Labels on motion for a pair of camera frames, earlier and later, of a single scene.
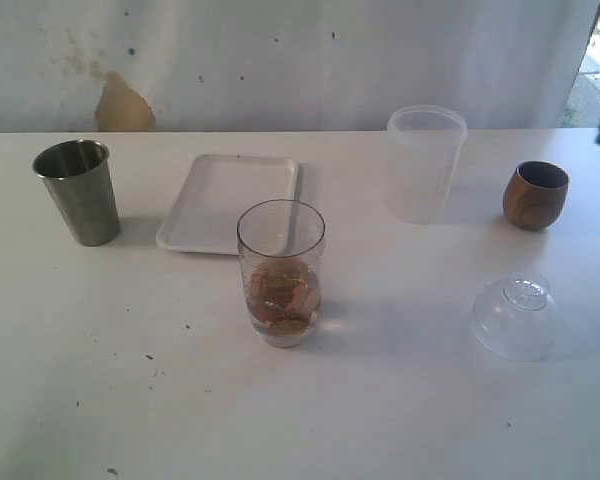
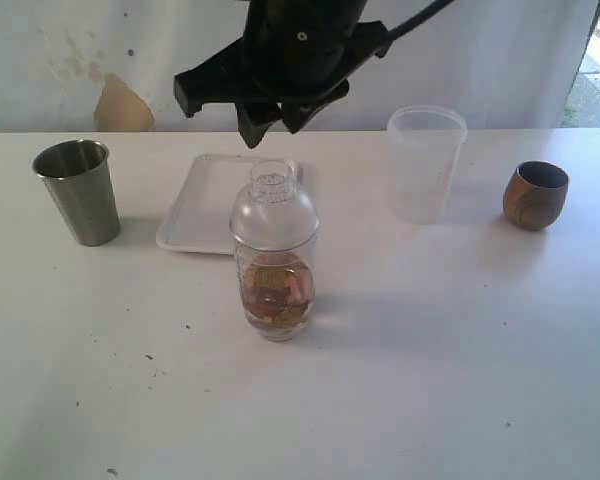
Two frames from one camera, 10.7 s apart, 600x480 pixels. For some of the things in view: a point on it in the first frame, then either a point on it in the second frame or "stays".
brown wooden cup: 535,195 stays
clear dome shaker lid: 514,316 → 273,215
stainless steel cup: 77,174 stays
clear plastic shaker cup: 280,244 stays
